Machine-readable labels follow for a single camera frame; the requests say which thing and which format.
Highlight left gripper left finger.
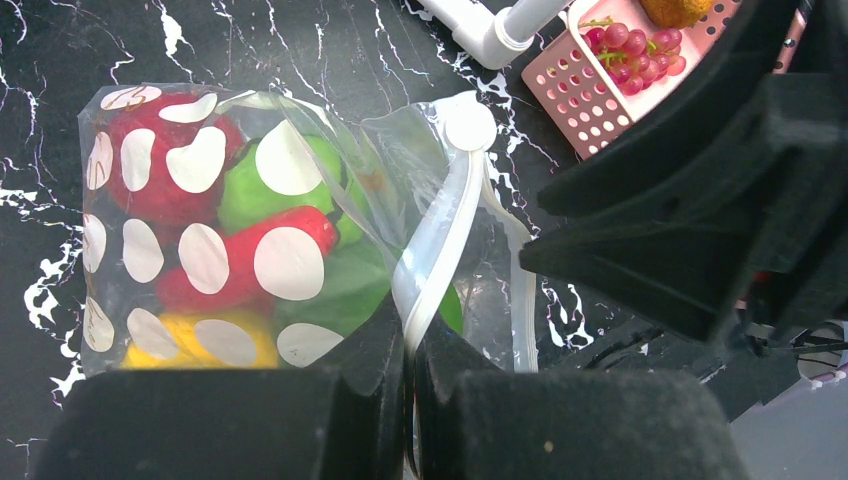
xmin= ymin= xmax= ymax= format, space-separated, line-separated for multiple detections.
xmin=33 ymin=299 xmax=404 ymax=479

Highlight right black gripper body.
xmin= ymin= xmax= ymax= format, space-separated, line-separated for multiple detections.
xmin=529 ymin=0 xmax=848 ymax=425

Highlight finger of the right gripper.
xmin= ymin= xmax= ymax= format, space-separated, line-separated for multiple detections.
xmin=519 ymin=198 xmax=774 ymax=344

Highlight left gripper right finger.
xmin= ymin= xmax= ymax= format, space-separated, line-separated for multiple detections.
xmin=414 ymin=318 xmax=748 ymax=479

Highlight green toy mango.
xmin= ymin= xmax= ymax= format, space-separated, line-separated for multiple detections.
xmin=274 ymin=241 xmax=465 ymax=339

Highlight pink plastic basket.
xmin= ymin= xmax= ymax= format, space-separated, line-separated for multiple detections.
xmin=520 ymin=0 xmax=810 ymax=162

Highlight red toy chili pepper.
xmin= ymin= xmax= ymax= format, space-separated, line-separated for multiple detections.
xmin=155 ymin=206 xmax=338 ymax=313

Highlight yellow toy banana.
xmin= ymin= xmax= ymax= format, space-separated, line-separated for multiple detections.
xmin=121 ymin=308 xmax=279 ymax=369

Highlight clear dotted zip bag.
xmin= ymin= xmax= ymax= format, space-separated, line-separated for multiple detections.
xmin=78 ymin=83 xmax=538 ymax=376

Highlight red toy apple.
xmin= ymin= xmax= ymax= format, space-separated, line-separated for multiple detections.
xmin=99 ymin=86 xmax=245 ymax=226

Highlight red toy grapes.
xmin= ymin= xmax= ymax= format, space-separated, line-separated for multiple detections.
xmin=578 ymin=17 xmax=687 ymax=96

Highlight white pvc pipe frame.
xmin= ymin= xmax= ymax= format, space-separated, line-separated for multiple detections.
xmin=420 ymin=0 xmax=570 ymax=71

